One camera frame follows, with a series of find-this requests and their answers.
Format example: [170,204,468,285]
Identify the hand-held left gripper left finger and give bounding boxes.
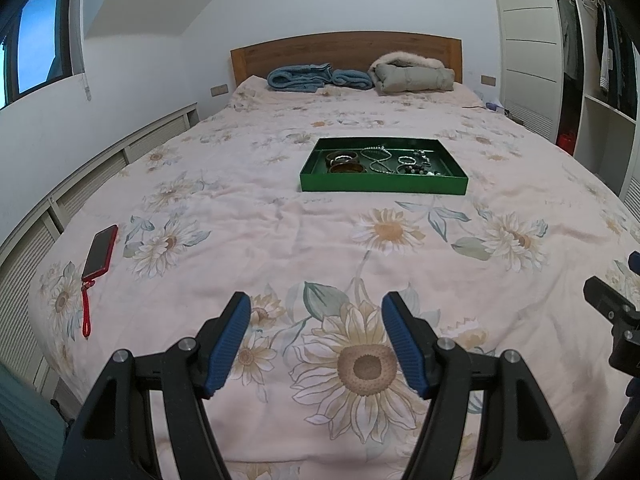
[55,291,252,480]

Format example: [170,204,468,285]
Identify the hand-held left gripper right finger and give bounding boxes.
[381,291,578,480]

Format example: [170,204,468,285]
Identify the green jewelry tray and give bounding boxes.
[299,137,470,196]

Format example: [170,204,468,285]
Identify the white bead necklace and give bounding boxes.
[360,145,396,175]

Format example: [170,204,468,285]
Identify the person's right hand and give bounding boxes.
[616,376,640,443]

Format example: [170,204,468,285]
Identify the red-cased smartphone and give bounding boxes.
[81,224,119,281]

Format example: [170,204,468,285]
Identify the dark hanging clothes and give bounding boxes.
[597,2,640,112]

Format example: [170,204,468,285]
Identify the teal ribbed object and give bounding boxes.
[0,361,69,480]

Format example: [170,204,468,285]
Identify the white slatted radiator cover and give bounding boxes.
[0,102,200,397]

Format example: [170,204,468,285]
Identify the grey hanging garment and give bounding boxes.
[557,0,581,81]

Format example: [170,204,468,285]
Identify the white wardrobe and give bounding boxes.
[490,0,640,202]

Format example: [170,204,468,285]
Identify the grey fur-trimmed down jacket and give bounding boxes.
[368,51,456,94]

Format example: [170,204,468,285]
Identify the blue folded blanket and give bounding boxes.
[267,63,374,94]

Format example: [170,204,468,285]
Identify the wooden headboard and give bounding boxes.
[230,31,463,94]

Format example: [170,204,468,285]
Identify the window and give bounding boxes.
[0,0,74,109]

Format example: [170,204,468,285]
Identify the red phone strap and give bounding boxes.
[81,280,96,339]

